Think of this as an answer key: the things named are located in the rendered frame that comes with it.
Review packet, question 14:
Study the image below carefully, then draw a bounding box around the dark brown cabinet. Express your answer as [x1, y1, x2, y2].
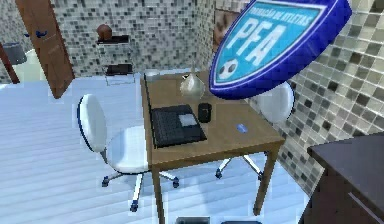
[298, 131, 384, 224]

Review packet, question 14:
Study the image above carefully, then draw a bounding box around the grey metal shelf rack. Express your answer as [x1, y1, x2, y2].
[95, 34, 136, 87]

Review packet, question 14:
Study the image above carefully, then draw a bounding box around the grey bin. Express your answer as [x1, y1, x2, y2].
[2, 42, 28, 66]

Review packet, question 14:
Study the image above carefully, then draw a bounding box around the brown wooden table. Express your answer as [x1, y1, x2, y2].
[140, 70, 286, 224]

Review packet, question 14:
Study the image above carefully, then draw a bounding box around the white office chair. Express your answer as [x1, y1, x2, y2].
[77, 93, 181, 213]
[214, 81, 296, 181]

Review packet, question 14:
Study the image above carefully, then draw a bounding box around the pale glass vase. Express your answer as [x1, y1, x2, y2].
[179, 61, 206, 100]

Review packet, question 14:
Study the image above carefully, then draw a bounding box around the black mug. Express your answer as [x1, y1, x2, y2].
[197, 102, 213, 124]

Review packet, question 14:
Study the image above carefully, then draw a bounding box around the blue door handle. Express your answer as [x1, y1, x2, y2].
[23, 30, 48, 39]

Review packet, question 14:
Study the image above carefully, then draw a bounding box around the black laptop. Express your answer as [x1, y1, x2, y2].
[143, 73, 208, 150]

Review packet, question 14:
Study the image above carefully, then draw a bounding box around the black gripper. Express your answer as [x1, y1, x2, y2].
[175, 216, 211, 224]

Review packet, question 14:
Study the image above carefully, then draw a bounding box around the clear glass bowl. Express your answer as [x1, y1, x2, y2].
[143, 68, 161, 83]

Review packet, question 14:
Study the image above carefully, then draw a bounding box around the brown ball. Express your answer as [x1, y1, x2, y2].
[96, 23, 113, 42]

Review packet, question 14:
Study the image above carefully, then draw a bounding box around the brown wooden door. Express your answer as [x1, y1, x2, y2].
[15, 0, 76, 100]

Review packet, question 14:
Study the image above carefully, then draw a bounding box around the blue shield wall sign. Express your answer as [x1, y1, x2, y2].
[208, 0, 353, 101]

